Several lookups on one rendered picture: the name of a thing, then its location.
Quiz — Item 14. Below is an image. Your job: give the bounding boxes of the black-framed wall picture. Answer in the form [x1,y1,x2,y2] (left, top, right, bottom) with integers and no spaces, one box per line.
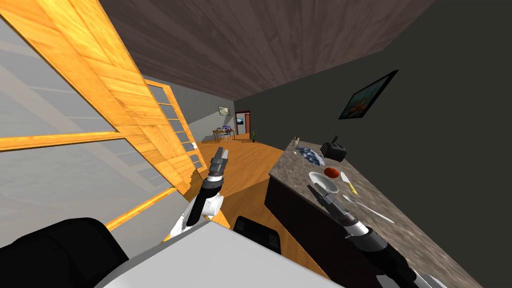
[338,69,400,121]

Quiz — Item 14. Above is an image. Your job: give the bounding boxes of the black toaster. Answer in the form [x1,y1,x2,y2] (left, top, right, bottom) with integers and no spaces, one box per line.
[319,135,348,163]

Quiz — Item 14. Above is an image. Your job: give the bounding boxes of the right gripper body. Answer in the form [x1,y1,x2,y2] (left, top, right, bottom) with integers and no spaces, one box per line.
[317,189,355,222]

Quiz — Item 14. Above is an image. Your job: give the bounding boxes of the silver spoon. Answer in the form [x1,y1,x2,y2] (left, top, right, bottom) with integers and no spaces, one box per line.
[342,194,395,225]

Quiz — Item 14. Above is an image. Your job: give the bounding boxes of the blue patterned cloth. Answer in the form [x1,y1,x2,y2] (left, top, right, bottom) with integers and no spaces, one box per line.
[294,145,326,167]

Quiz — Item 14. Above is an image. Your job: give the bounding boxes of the red-framed doorway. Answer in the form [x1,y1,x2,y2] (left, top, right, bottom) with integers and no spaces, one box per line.
[234,110,252,137]

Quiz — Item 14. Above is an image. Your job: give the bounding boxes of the yellow-handled knife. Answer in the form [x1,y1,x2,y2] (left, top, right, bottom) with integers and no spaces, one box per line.
[339,171,359,196]

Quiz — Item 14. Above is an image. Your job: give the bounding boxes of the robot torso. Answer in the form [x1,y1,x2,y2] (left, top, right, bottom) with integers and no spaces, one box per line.
[93,215,346,288]

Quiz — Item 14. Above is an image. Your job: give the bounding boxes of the wooden table with clutter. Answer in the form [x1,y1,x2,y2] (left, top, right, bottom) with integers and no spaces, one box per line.
[211,124,237,144]

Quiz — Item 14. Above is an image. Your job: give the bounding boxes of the narrow wooden-framed window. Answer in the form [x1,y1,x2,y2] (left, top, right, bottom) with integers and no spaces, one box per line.
[143,78,209,174]

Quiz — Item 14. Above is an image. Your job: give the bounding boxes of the white bowl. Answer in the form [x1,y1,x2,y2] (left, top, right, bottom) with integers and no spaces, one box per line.
[308,171,341,194]

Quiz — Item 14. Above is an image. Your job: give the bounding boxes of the large wooden-framed window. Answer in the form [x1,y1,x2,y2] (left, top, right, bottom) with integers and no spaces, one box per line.
[0,0,209,245]

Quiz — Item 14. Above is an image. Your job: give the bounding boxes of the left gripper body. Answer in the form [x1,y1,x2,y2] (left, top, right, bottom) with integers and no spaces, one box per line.
[207,156,229,178]

